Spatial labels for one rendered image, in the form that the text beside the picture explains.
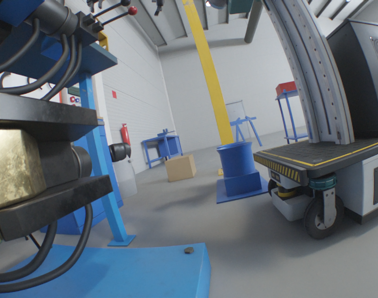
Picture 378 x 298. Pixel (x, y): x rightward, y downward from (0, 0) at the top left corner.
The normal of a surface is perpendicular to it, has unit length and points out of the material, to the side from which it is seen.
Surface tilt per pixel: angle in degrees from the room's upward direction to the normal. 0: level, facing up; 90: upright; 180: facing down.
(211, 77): 90
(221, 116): 90
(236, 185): 90
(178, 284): 0
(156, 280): 0
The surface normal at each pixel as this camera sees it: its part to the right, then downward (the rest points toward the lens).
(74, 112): 0.96, -0.22
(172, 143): -0.15, 0.06
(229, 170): -0.75, 0.19
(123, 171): 0.70, -0.09
